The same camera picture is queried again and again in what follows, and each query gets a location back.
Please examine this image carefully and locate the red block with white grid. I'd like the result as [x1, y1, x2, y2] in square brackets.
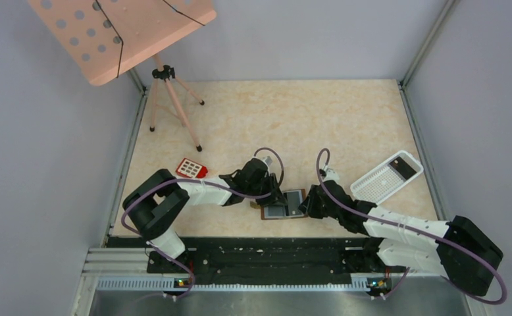
[175, 158, 209, 178]

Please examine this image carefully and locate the grey credit card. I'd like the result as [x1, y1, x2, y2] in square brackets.
[284, 190, 305, 218]

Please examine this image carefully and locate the pink music stand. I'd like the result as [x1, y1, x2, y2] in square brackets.
[28, 0, 217, 151]

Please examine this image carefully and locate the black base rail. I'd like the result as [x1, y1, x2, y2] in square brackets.
[107, 237, 405, 288]

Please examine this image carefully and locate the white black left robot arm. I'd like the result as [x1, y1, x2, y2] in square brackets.
[122, 157, 287, 259]

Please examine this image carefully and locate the aluminium frame rail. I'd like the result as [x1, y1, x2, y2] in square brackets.
[399, 0, 462, 88]

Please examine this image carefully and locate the white plastic basket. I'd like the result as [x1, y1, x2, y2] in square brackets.
[349, 150, 424, 205]

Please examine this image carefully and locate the black credit card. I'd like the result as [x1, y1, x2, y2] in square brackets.
[388, 157, 417, 181]

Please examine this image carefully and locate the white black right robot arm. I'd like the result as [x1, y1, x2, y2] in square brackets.
[299, 180, 503, 296]

